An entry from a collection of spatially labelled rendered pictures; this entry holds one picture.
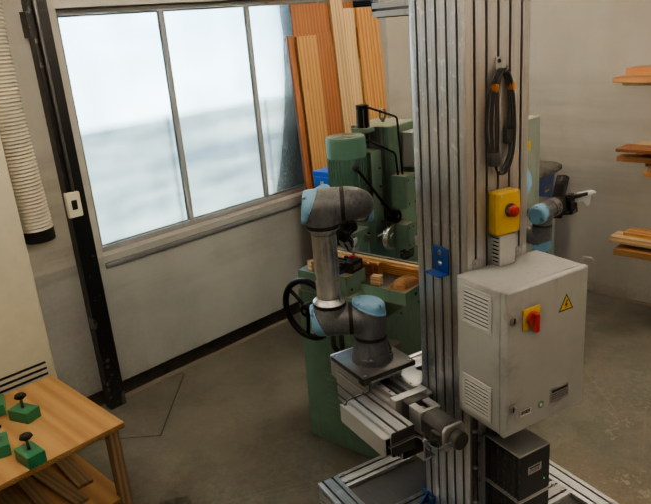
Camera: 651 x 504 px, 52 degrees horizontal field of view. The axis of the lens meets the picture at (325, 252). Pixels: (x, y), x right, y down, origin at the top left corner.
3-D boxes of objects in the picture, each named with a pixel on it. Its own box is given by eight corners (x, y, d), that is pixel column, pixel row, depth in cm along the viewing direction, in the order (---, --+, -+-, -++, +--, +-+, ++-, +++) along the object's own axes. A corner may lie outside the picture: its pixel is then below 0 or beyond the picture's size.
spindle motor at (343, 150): (322, 207, 304) (316, 138, 294) (346, 197, 316) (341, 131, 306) (353, 211, 293) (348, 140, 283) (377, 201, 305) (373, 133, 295)
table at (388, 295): (284, 287, 311) (283, 275, 309) (326, 267, 333) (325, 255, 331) (393, 315, 273) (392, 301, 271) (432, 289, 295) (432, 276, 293)
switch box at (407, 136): (402, 166, 313) (400, 132, 308) (413, 162, 320) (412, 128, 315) (413, 167, 309) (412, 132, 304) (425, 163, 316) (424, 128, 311)
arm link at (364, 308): (388, 339, 236) (386, 303, 231) (350, 341, 236) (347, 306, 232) (386, 324, 247) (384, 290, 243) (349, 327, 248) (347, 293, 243)
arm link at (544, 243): (530, 244, 275) (530, 218, 272) (555, 248, 267) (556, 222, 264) (519, 249, 270) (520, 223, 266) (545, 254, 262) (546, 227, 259)
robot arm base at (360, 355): (401, 359, 242) (400, 334, 239) (366, 372, 235) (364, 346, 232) (377, 344, 255) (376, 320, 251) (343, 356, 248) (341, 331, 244)
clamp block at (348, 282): (321, 291, 296) (320, 271, 293) (340, 281, 305) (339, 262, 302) (348, 297, 286) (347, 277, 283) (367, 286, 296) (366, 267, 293)
